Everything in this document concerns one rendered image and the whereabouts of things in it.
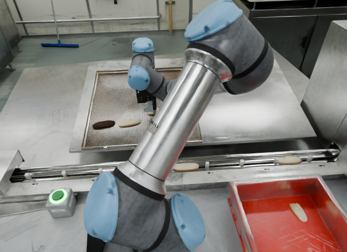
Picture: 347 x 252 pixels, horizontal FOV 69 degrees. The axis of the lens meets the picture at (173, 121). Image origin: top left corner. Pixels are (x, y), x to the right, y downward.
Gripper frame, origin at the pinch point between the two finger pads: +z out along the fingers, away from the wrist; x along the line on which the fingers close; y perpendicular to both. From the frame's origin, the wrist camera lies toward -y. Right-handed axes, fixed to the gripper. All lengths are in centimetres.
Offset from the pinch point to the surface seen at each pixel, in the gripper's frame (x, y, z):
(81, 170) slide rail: 23.8, 32.9, 3.8
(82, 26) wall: -335, 82, 137
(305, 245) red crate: 66, -38, 1
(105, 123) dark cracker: 3.6, 22.7, 0.7
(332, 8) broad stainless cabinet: -114, -176, 25
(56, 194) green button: 37, 39, -4
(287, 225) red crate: 60, -36, 2
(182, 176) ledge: 35.1, -5.5, 1.6
